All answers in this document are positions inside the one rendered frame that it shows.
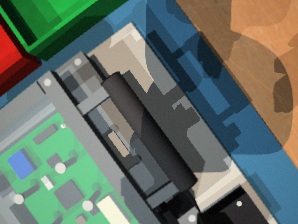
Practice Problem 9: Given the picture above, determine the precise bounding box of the red open-top bin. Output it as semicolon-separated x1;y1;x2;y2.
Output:
0;13;41;97

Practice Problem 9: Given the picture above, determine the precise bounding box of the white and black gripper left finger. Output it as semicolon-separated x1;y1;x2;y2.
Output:
197;213;217;224

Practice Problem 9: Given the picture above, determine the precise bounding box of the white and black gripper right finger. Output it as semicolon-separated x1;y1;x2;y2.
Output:
212;212;234;224

